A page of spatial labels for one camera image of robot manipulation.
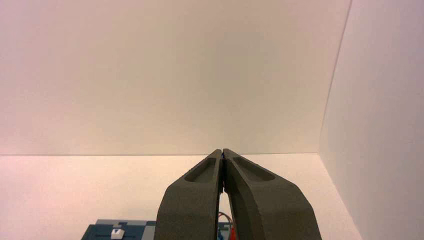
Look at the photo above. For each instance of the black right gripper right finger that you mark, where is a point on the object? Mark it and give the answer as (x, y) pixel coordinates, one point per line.
(268, 208)

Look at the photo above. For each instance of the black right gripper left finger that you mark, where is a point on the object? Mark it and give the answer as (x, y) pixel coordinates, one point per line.
(188, 205)

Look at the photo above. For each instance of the white slider knob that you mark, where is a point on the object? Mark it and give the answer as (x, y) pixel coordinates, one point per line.
(117, 234)

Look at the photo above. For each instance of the dark teal task board box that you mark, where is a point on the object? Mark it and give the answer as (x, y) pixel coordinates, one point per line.
(99, 232)

